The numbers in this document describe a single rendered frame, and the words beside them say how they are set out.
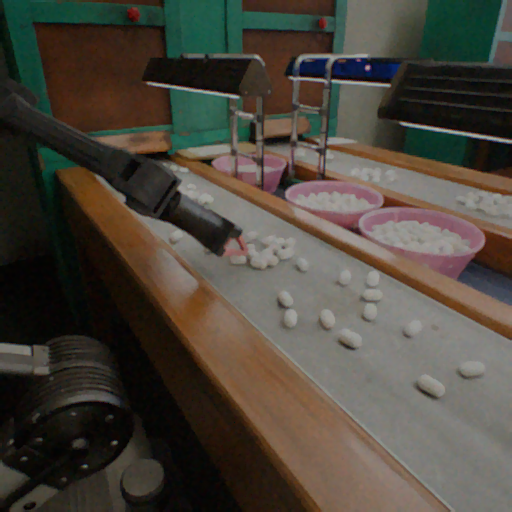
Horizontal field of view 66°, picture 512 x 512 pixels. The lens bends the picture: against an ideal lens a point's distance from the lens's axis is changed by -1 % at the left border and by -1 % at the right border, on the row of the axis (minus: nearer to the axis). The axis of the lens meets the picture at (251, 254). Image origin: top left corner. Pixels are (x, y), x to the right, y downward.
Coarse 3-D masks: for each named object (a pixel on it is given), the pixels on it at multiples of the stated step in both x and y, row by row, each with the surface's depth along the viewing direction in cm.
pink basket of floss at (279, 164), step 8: (216, 160) 148; (224, 160) 152; (264, 160) 155; (272, 160) 153; (280, 160) 149; (216, 168) 138; (224, 168) 152; (280, 168) 137; (240, 176) 134; (248, 176) 134; (264, 176) 135; (272, 176) 137; (280, 176) 143; (248, 184) 136; (264, 184) 138; (272, 184) 140
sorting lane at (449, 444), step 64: (192, 256) 84; (320, 256) 84; (256, 320) 64; (320, 320) 64; (384, 320) 64; (448, 320) 64; (320, 384) 51; (384, 384) 51; (448, 384) 51; (384, 448) 43; (448, 448) 43
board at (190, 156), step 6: (228, 144) 169; (240, 144) 169; (246, 144) 169; (180, 150) 158; (186, 150) 158; (240, 150) 158; (246, 150) 159; (252, 150) 160; (264, 150) 163; (186, 156) 150; (192, 156) 149; (198, 156) 149; (204, 156) 150; (210, 156) 151; (216, 156) 152
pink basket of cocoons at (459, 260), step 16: (400, 208) 102; (368, 224) 98; (432, 224) 100; (448, 224) 97; (464, 224) 93; (480, 240) 86; (416, 256) 80; (432, 256) 79; (448, 256) 78; (464, 256) 80; (448, 272) 83
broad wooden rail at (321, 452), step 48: (96, 192) 115; (96, 240) 98; (144, 240) 85; (144, 288) 68; (192, 288) 68; (144, 336) 77; (192, 336) 56; (240, 336) 56; (192, 384) 57; (240, 384) 48; (288, 384) 48; (240, 432) 45; (288, 432) 42; (336, 432) 42; (240, 480) 49; (288, 480) 38; (336, 480) 37; (384, 480) 37
